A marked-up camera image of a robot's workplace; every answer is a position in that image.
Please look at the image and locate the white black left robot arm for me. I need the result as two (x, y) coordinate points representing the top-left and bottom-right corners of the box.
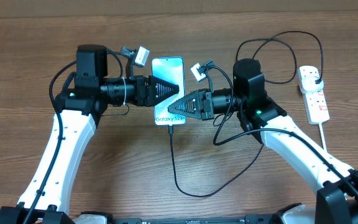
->
(0, 44), (185, 224)

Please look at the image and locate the blue samsung galaxy phone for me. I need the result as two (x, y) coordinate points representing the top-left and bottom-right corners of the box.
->
(152, 57), (186, 126)

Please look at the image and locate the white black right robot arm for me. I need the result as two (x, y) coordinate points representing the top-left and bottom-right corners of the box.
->
(168, 58), (358, 223)

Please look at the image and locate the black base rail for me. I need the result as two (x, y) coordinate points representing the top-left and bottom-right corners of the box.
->
(111, 214), (283, 224)

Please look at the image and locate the white power strip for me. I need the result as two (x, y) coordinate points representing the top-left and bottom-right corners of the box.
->
(298, 65), (330, 124)

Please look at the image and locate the white charger plug adapter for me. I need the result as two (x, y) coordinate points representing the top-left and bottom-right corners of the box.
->
(299, 77), (324, 94)

